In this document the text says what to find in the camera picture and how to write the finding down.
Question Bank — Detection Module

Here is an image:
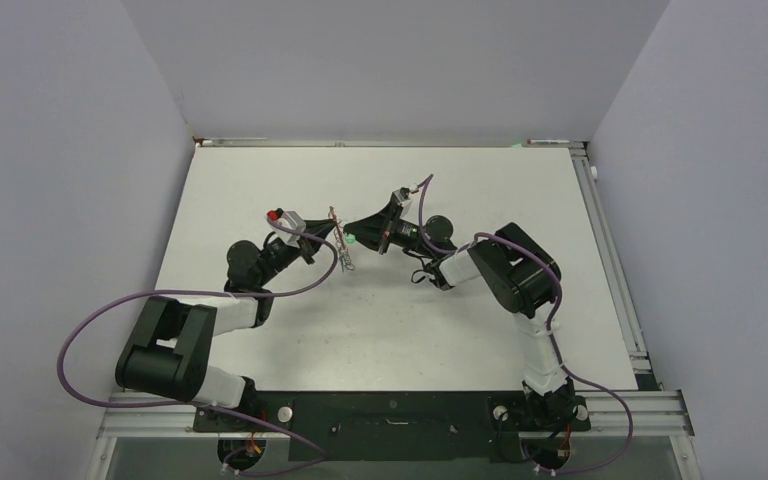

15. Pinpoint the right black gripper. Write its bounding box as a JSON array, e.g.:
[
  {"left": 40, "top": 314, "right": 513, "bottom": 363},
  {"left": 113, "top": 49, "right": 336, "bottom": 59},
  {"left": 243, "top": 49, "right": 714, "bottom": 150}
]
[{"left": 344, "top": 202, "right": 437, "bottom": 258}]

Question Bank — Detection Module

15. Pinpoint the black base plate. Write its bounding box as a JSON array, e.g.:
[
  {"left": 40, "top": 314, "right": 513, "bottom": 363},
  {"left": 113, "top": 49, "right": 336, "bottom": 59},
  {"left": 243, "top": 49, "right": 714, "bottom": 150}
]
[{"left": 193, "top": 391, "right": 591, "bottom": 462}]

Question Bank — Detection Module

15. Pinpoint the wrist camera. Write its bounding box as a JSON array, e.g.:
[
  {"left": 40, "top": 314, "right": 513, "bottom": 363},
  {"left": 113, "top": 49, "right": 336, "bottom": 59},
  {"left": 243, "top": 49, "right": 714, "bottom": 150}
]
[
  {"left": 266, "top": 209, "right": 306, "bottom": 236},
  {"left": 391, "top": 187, "right": 416, "bottom": 209}
]

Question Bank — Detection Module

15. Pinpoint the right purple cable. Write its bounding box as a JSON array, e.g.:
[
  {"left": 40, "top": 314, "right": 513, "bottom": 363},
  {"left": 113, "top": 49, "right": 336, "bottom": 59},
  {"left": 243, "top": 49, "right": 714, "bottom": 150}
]
[{"left": 417, "top": 174, "right": 634, "bottom": 478}]

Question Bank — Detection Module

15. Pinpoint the red-handled metal key holder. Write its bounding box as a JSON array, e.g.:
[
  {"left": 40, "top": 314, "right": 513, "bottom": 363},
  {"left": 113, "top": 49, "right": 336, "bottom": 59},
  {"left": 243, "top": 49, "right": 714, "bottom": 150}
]
[{"left": 328, "top": 205, "right": 355, "bottom": 272}]

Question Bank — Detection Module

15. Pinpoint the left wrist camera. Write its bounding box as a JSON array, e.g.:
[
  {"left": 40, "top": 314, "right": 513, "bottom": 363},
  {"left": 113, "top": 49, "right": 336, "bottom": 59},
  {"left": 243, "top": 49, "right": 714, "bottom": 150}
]
[{"left": 266, "top": 209, "right": 306, "bottom": 236}]

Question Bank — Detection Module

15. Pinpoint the aluminium back rail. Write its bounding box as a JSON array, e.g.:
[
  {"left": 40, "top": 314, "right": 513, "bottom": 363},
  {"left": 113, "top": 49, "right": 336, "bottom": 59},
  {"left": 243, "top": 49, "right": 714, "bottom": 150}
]
[{"left": 193, "top": 137, "right": 587, "bottom": 150}]

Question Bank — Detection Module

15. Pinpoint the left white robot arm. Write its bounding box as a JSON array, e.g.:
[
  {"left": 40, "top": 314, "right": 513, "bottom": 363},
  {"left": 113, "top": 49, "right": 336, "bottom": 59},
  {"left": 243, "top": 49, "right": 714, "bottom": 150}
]
[{"left": 114, "top": 212, "right": 336, "bottom": 430}]

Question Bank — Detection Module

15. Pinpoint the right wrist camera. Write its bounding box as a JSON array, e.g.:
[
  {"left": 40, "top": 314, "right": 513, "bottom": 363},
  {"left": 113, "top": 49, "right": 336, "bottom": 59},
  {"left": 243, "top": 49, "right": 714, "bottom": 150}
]
[{"left": 391, "top": 187, "right": 416, "bottom": 209}]

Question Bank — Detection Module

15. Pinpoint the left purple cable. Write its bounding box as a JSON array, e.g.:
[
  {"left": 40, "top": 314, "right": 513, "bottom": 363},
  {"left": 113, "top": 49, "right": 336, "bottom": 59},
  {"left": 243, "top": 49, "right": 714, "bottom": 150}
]
[{"left": 56, "top": 215, "right": 340, "bottom": 478}]

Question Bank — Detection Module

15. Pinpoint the aluminium rail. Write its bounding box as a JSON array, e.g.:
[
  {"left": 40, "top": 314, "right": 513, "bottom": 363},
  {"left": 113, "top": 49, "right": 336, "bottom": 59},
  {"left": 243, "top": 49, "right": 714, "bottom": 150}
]
[
  {"left": 569, "top": 142, "right": 652, "bottom": 375},
  {"left": 193, "top": 137, "right": 587, "bottom": 150},
  {"left": 95, "top": 390, "right": 697, "bottom": 439}
]

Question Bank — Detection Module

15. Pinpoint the purple cable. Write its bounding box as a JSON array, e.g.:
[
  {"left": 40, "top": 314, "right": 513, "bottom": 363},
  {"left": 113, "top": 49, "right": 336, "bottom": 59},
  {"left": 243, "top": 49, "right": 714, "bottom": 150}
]
[
  {"left": 56, "top": 215, "right": 340, "bottom": 478},
  {"left": 417, "top": 174, "right": 634, "bottom": 478}
]

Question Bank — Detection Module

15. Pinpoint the aluminium right rail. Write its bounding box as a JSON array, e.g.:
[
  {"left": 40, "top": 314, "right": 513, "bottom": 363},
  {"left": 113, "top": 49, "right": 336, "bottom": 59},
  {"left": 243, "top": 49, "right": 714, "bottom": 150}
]
[{"left": 569, "top": 142, "right": 652, "bottom": 375}]

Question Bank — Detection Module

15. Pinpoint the aluminium front rail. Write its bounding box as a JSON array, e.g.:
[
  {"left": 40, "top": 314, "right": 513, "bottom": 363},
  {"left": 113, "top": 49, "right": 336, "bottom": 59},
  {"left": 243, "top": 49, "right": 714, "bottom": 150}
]
[{"left": 95, "top": 390, "right": 697, "bottom": 439}]

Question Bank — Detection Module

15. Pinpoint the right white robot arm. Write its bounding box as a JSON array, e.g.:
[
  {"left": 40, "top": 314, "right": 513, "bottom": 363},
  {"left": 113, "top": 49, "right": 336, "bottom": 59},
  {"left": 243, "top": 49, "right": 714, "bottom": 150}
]
[{"left": 344, "top": 199, "right": 574, "bottom": 428}]

